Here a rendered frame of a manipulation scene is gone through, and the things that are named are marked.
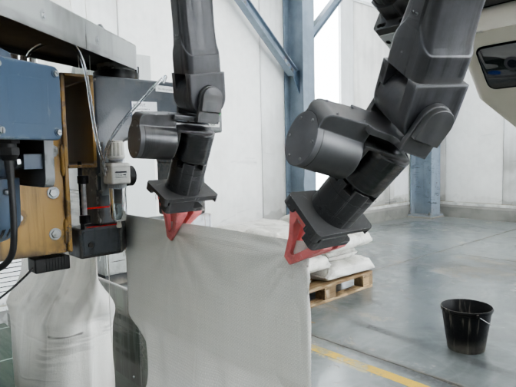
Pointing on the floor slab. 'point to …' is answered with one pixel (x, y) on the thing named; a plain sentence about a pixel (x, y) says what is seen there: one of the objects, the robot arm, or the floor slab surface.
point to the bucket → (466, 325)
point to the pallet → (365, 280)
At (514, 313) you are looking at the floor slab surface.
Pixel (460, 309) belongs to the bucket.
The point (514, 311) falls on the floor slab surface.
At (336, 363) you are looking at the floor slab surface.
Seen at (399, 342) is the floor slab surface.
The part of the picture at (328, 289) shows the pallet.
